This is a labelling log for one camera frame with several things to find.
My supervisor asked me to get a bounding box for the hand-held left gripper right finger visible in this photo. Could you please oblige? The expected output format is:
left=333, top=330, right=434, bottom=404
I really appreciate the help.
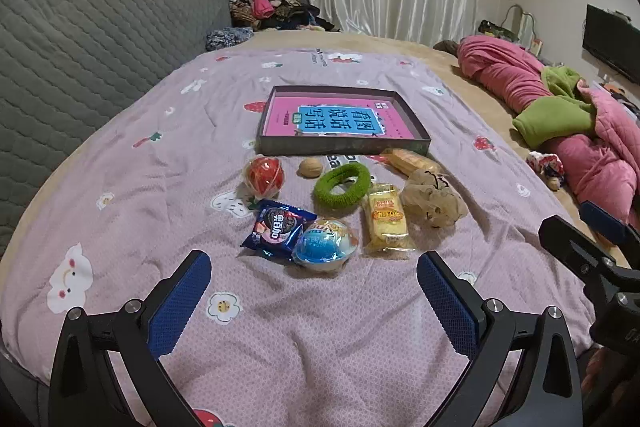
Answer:
left=416, top=251, right=583, bottom=427

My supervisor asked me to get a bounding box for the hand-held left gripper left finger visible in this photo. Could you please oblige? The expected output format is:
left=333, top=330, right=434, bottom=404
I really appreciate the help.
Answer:
left=47, top=249, right=213, bottom=427

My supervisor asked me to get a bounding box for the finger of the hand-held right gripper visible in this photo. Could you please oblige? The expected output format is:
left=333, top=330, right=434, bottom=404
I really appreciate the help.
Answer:
left=538, top=215, right=618, bottom=293
left=579, top=201, right=640, bottom=266

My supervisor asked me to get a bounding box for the yellow cake packet orange label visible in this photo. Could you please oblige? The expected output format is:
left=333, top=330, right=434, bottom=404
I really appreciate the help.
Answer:
left=362, top=184, right=417, bottom=257

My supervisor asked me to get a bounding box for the beige plush toy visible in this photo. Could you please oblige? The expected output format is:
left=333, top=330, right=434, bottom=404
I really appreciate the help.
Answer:
left=400, top=169, right=469, bottom=228

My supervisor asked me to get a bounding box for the blue cookie packet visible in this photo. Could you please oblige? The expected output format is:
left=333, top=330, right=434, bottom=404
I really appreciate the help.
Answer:
left=240, top=200, right=318, bottom=263

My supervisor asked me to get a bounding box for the blue egg toy packet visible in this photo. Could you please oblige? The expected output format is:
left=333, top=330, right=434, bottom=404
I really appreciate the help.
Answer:
left=291, top=217, right=360, bottom=271

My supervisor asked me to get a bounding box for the yellow cake packet red print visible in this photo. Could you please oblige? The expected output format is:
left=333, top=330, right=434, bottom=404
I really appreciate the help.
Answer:
left=382, top=148, right=444, bottom=178

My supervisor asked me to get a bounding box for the red ball candy packet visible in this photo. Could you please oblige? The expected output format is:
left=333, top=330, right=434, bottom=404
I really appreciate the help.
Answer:
left=243, top=156, right=287, bottom=200

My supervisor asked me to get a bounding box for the green fuzzy hair tie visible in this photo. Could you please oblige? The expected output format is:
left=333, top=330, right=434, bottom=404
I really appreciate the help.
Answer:
left=314, top=163, right=372, bottom=210

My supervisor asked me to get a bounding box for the shallow grey cardboard box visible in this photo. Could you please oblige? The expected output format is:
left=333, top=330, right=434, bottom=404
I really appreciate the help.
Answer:
left=256, top=85, right=432, bottom=157

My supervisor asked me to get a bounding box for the walnut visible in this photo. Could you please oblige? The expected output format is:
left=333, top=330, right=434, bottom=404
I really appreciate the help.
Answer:
left=299, top=158, right=326, bottom=179

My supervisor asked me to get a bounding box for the small plush toy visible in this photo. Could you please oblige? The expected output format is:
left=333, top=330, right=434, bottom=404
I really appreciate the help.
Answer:
left=527, top=151, right=566, bottom=192

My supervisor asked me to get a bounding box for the green blanket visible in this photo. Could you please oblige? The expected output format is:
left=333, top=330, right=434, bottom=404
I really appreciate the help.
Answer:
left=511, top=66, right=599, bottom=148

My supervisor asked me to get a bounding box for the purple printed blanket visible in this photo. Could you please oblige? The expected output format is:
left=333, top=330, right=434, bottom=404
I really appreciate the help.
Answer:
left=0, top=48, right=601, bottom=427

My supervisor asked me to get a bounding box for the black television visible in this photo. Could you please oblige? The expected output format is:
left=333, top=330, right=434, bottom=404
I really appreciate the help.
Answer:
left=582, top=4, right=640, bottom=84

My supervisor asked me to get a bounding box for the pink quilt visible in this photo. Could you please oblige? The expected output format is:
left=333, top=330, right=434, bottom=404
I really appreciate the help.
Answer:
left=457, top=36, right=640, bottom=228

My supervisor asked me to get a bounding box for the dark bag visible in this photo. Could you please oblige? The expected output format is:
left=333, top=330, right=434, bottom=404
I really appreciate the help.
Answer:
left=477, top=19, right=516, bottom=39

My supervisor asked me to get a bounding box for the dark brown cloth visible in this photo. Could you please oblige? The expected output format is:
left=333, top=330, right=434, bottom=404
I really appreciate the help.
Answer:
left=432, top=39, right=466, bottom=56

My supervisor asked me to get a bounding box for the beige bed sheet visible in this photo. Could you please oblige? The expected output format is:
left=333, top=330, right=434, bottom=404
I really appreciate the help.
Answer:
left=244, top=29, right=640, bottom=258

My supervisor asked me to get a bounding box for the blue patterned cloth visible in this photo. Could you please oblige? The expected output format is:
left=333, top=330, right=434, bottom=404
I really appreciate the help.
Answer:
left=206, top=27, right=255, bottom=52

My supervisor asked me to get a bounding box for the grey quilted headboard cover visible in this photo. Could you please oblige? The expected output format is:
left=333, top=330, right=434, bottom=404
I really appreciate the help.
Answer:
left=0, top=0, right=234, bottom=258

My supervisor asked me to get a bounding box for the pile of clothes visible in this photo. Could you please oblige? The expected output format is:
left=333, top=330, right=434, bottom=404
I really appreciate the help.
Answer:
left=227, top=0, right=342, bottom=32

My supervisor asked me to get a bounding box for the metal frame chair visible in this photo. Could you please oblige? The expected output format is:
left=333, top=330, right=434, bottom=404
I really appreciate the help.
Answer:
left=502, top=4, right=539, bottom=46

